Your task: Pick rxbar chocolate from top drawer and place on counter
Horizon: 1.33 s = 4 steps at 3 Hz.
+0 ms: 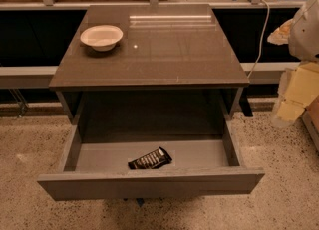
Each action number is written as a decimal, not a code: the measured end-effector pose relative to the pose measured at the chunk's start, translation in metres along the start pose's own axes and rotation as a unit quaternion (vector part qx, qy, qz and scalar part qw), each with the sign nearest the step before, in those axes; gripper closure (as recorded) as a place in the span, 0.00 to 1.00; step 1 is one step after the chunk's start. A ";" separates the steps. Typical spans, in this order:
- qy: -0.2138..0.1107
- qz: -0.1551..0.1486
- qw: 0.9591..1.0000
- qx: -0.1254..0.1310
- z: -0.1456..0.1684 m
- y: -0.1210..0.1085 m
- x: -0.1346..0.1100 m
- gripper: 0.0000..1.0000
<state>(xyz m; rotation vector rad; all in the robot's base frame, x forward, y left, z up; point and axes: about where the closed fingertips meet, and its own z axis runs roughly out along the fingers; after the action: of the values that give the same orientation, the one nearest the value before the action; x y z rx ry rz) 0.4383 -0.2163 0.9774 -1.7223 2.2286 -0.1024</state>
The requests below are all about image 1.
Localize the open grey top drawer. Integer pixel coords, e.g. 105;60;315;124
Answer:
38;102;264;200

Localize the white bowl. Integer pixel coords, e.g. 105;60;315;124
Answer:
80;25;123;52

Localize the black rxbar chocolate wrapper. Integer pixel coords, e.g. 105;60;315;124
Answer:
128;147;172;170

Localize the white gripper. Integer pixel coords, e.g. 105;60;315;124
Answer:
267;19;319;128

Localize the wooden box at right edge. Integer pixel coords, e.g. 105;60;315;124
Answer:
302;96;319;151

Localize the white cable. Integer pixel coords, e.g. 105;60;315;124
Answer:
246;0;271;80

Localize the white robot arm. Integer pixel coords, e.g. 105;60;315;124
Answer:
267;0;319;128

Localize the grey cabinet with counter top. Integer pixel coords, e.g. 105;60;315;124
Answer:
48;3;250;142

